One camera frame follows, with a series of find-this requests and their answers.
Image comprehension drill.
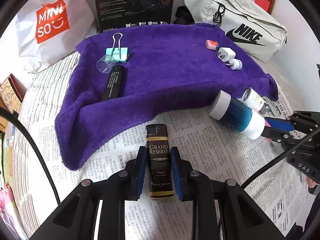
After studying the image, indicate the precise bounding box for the black gold Grand Reserve lighter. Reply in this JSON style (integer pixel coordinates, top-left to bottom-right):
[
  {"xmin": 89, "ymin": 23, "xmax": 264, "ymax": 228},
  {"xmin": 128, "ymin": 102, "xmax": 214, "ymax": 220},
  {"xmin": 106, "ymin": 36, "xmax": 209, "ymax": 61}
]
[{"xmin": 146, "ymin": 124, "xmax": 174, "ymax": 199}]

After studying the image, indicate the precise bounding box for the pink tube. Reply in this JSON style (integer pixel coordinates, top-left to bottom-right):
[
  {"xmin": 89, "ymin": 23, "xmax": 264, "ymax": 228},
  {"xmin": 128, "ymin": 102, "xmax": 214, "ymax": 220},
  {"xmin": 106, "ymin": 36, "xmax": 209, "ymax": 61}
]
[{"xmin": 252, "ymin": 109, "xmax": 270, "ymax": 128}]

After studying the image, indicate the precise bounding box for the small white labelled bottle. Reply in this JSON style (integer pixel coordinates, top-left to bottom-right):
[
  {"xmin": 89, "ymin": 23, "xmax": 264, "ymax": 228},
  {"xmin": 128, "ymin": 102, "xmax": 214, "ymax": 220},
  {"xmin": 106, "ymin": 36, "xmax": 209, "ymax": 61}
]
[{"xmin": 241, "ymin": 87, "xmax": 265, "ymax": 112}]

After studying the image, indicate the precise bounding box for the blue white bottle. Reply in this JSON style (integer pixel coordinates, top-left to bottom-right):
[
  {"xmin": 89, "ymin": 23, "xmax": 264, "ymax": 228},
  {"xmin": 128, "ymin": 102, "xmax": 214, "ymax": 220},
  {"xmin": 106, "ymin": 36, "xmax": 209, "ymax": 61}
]
[{"xmin": 208, "ymin": 90, "xmax": 264, "ymax": 140}]

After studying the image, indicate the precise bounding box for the black slim tube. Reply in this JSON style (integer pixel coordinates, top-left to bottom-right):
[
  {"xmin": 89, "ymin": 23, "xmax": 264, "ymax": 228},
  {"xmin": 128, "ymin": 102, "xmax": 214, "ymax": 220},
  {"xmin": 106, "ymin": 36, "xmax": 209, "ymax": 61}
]
[{"xmin": 101, "ymin": 65, "xmax": 125, "ymax": 101}]

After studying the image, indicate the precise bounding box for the white square plug charger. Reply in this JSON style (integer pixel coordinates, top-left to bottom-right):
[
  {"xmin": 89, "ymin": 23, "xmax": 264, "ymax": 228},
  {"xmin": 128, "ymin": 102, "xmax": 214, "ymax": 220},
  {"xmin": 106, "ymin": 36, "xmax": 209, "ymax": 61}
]
[{"xmin": 217, "ymin": 47, "xmax": 236, "ymax": 62}]

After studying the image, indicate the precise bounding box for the pink blue vaseline tin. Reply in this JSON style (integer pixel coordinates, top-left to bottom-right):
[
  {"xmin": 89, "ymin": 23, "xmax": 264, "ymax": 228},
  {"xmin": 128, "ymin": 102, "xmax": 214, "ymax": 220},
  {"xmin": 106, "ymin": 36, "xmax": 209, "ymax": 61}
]
[{"xmin": 206, "ymin": 40, "xmax": 220, "ymax": 51}]

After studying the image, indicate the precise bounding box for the clear plastic cap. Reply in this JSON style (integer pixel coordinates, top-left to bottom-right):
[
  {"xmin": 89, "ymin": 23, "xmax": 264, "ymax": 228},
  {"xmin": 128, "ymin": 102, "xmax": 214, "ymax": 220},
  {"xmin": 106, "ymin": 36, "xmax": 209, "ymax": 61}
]
[{"xmin": 96, "ymin": 54, "xmax": 116, "ymax": 74}]

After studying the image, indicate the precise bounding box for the teal binder clip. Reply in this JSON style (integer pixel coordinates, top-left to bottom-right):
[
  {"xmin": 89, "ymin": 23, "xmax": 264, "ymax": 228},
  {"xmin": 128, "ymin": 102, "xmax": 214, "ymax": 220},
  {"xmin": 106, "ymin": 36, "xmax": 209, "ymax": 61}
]
[{"xmin": 106, "ymin": 33, "xmax": 130, "ymax": 62}]

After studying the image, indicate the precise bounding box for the small round white plug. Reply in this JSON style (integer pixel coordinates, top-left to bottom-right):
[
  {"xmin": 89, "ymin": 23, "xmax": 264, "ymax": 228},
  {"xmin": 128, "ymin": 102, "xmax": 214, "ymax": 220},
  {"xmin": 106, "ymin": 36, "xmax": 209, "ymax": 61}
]
[{"xmin": 226, "ymin": 59, "xmax": 243, "ymax": 70}]

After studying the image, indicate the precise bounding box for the right hand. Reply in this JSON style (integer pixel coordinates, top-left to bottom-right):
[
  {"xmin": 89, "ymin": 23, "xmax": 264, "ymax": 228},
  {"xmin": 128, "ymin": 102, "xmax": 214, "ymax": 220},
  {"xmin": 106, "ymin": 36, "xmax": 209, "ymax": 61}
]
[{"xmin": 306, "ymin": 177, "xmax": 320, "ymax": 196}]

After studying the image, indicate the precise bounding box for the white Nike waist bag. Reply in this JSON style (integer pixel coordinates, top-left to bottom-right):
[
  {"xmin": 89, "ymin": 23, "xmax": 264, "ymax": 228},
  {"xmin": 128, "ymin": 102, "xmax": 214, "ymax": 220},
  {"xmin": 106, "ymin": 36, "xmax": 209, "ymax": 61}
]
[{"xmin": 184, "ymin": 0, "xmax": 287, "ymax": 62}]

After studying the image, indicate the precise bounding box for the purple towel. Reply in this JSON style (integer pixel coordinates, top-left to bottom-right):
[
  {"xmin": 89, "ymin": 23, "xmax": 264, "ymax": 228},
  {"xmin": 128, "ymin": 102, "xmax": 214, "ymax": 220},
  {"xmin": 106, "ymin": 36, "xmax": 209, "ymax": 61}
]
[{"xmin": 55, "ymin": 23, "xmax": 278, "ymax": 170}]

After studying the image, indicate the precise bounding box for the wooden side table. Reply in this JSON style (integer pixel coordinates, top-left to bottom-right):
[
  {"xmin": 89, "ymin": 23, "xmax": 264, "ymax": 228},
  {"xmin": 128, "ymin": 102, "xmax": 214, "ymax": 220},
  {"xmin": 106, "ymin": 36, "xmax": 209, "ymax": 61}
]
[{"xmin": 0, "ymin": 98, "xmax": 8, "ymax": 133}]

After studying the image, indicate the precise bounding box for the patterned notebook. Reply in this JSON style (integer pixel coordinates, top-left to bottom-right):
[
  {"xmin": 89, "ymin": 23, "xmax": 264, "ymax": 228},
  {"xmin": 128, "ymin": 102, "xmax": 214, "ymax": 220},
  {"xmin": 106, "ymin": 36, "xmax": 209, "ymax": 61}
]
[{"xmin": 1, "ymin": 74, "xmax": 27, "ymax": 114}]

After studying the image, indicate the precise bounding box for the white Miniso plastic bag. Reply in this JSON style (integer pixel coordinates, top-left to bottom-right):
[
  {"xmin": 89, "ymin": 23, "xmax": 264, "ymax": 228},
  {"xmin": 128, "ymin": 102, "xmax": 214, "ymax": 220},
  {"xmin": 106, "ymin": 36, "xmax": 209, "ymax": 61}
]
[{"xmin": 15, "ymin": 0, "xmax": 94, "ymax": 73}]

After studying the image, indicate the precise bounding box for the black headset box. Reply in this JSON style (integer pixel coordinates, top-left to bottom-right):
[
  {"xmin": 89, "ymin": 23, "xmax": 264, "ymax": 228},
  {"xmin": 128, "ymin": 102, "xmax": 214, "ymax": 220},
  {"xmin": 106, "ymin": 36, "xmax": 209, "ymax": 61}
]
[{"xmin": 95, "ymin": 0, "xmax": 174, "ymax": 33}]

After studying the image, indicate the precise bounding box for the black cable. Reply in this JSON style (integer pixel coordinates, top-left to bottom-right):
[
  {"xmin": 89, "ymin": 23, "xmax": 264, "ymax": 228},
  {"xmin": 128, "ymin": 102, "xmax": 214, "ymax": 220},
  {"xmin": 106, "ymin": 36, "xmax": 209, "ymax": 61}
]
[{"xmin": 241, "ymin": 127, "xmax": 320, "ymax": 190}]

